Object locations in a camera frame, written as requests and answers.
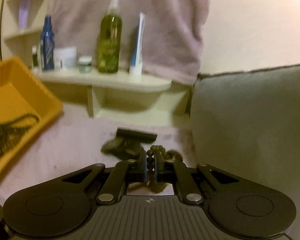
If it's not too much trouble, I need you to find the brown wooden bead necklace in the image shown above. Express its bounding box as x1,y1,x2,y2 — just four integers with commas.
129,144,184,194

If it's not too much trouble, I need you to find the orange plastic basket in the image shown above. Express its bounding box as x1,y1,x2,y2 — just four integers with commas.
0,57,63,182

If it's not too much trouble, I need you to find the black wrist watch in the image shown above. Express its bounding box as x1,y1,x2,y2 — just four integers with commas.
101,137,143,160

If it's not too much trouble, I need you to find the black rectangular case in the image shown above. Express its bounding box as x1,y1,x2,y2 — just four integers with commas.
116,127,158,144

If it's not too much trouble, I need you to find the cream corner shelf unit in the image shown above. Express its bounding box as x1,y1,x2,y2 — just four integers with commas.
0,0,191,119

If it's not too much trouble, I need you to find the grey cushion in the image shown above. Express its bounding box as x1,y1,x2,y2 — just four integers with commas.
190,64,300,233

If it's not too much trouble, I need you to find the blue white tube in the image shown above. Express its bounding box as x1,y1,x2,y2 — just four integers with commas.
129,12,145,75

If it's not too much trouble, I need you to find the small green white jar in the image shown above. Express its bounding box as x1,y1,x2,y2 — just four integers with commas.
78,56,92,73

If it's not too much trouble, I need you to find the green olive spray bottle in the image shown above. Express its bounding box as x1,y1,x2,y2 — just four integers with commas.
97,0,122,74

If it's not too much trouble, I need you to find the white cream jar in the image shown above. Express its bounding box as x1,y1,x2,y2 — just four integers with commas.
53,47,77,70

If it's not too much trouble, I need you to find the black white lip balm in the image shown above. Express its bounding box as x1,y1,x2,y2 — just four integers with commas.
32,46,39,68

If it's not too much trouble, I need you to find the blue spray bottle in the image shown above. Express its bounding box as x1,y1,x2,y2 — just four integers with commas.
40,15,55,71

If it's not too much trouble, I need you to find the pink hanging towel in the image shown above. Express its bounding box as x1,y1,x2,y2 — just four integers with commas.
46,0,212,86

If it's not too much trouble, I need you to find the purple tube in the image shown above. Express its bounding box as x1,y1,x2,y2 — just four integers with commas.
18,0,32,29

